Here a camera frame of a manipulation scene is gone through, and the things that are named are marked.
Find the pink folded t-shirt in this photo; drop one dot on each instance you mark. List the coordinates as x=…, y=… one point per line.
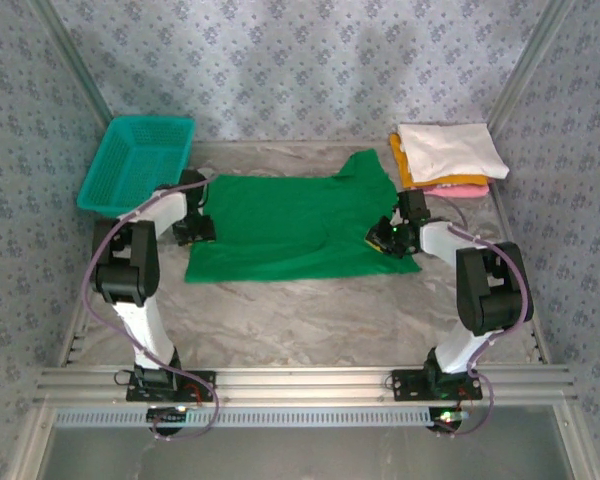
x=460, y=191

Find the white folded t-shirt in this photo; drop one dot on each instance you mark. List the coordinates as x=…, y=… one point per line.
x=450, y=150

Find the teal plastic basket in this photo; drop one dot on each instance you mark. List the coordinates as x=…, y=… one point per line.
x=130, y=165

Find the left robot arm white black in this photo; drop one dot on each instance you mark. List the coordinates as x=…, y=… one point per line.
x=145, y=325

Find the orange folded t-shirt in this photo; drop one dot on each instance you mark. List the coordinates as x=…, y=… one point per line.
x=402, y=170

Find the aluminium mounting rail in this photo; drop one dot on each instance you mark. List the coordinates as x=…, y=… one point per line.
x=305, y=385

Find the green t-shirt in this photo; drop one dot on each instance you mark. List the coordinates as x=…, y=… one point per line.
x=280, y=225

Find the aluminium frame post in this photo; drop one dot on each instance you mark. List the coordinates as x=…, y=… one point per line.
x=530, y=65

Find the small circuit board with LED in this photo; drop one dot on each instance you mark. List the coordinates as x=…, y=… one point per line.
x=167, y=416
x=447, y=416

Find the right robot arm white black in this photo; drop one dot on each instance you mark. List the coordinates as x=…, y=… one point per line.
x=455, y=350

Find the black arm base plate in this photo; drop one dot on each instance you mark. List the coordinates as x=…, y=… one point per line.
x=205, y=382
x=405, y=387

